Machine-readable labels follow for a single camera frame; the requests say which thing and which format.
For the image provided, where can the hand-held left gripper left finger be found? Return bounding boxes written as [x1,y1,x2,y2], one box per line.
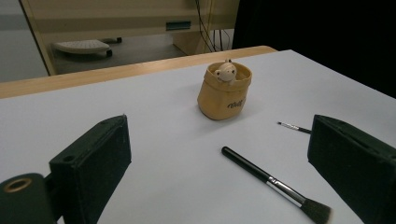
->
[49,114,133,224]

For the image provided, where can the black hanging cables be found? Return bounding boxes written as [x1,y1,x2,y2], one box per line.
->
[194,0,233,53]

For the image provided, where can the white table cover board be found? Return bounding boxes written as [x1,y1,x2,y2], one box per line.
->
[0,49,396,224]

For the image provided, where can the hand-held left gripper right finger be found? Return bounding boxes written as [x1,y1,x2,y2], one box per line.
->
[307,114,396,224]

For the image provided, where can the black curtain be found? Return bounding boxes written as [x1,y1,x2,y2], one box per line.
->
[232,0,396,99]

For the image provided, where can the thin black makeup brush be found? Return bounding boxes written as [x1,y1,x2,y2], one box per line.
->
[276,120,312,135]

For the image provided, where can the light wooden table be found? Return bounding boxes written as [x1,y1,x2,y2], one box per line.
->
[0,45,278,100]

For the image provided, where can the large black makeup brush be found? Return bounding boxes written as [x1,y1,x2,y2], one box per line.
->
[220,146,332,224]

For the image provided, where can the beige wooden desk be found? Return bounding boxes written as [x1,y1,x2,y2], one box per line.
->
[19,0,241,77]

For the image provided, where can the tan bear pen holder cup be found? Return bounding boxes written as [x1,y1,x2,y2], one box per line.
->
[196,59,253,121]

